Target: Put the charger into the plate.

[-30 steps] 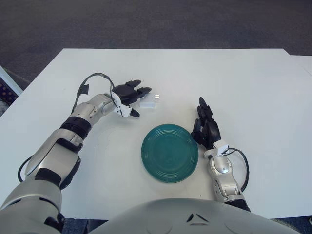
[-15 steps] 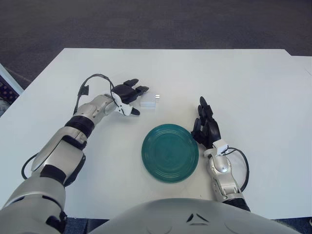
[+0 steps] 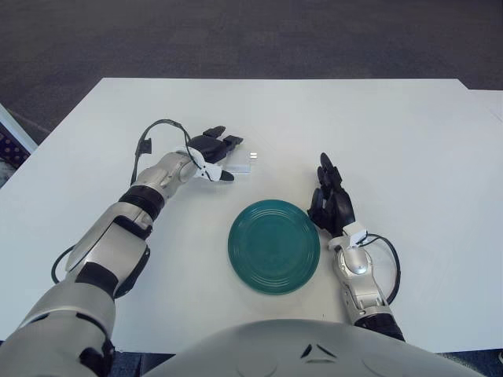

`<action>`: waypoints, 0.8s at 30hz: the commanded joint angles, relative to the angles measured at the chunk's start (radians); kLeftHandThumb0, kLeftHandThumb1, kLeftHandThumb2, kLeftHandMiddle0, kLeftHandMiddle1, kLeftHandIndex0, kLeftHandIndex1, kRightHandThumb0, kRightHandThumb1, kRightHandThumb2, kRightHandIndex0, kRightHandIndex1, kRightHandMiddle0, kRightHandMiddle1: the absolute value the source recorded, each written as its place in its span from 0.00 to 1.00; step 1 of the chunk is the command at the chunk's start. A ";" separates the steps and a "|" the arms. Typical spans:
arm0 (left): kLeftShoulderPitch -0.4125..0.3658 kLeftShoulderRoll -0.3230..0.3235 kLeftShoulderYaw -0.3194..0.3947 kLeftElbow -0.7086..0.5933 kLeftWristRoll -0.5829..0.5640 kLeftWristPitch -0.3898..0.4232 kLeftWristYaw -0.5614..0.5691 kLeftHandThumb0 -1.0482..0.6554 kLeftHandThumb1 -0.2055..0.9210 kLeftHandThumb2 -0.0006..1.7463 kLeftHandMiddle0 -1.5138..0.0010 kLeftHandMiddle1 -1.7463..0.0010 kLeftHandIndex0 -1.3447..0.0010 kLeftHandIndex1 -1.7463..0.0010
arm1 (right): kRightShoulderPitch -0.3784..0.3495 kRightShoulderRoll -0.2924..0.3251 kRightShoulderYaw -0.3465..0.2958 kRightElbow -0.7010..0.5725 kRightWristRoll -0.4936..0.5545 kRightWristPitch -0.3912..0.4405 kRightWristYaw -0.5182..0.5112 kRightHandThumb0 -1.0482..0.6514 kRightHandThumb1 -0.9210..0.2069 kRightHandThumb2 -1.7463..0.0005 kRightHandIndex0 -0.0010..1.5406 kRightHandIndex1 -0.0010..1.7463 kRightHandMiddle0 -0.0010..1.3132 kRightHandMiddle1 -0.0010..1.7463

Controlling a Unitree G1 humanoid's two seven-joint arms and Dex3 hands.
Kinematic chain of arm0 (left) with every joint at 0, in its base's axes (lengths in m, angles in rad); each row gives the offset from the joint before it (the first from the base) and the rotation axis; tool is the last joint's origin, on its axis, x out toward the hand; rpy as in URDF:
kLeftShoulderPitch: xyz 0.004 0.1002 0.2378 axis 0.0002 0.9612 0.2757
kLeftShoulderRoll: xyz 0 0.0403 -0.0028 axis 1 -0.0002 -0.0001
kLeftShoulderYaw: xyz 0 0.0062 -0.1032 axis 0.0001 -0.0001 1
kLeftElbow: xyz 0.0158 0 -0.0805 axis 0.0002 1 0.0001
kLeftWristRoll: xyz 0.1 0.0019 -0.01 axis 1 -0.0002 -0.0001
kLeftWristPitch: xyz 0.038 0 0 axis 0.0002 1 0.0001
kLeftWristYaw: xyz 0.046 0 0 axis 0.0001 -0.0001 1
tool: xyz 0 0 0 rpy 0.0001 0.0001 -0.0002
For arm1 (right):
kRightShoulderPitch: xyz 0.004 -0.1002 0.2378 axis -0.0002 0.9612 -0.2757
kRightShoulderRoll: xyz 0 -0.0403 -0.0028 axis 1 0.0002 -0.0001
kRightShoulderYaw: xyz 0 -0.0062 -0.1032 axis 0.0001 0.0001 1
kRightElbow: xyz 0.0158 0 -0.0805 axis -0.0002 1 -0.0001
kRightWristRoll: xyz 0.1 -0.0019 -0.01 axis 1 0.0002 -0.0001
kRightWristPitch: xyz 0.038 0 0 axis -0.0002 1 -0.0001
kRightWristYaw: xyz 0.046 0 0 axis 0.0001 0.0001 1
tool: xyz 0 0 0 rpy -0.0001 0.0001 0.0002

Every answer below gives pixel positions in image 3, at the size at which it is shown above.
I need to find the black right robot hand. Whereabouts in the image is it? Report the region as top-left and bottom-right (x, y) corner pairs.
(307, 152), (354, 238)

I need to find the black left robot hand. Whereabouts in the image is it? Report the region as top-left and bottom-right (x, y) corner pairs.
(185, 125), (244, 184)

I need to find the white charger block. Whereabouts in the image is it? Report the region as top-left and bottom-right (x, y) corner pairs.
(226, 151), (259, 174)

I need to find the teal round plate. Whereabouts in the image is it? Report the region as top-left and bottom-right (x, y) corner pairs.
(227, 199), (322, 295)

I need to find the grey robot torso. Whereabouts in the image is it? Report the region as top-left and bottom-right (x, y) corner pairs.
(143, 318), (486, 377)

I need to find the white framed patterned panel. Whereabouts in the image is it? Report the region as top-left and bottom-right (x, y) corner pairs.
(0, 104), (39, 189)

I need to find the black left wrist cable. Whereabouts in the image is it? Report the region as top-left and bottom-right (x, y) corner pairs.
(129, 119), (205, 185)

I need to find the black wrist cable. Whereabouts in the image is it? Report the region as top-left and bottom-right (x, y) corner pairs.
(129, 119), (205, 185)
(363, 233), (402, 306)

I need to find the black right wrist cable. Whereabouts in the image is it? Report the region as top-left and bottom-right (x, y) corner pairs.
(363, 233), (402, 306)

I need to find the black upper arm cable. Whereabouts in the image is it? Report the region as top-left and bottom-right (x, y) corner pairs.
(51, 243), (79, 284)

